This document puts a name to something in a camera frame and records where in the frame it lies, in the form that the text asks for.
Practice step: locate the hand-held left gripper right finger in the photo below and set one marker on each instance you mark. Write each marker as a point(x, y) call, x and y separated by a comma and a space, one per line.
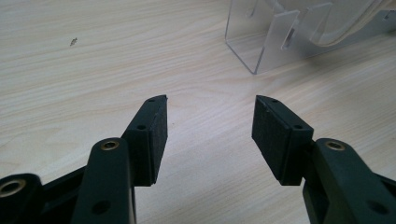
point(289, 149)

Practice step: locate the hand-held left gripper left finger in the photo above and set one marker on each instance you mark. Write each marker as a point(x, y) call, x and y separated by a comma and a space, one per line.
point(143, 149)

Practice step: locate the clear acrylic rack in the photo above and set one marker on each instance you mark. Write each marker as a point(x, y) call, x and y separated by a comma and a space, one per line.
point(267, 40)

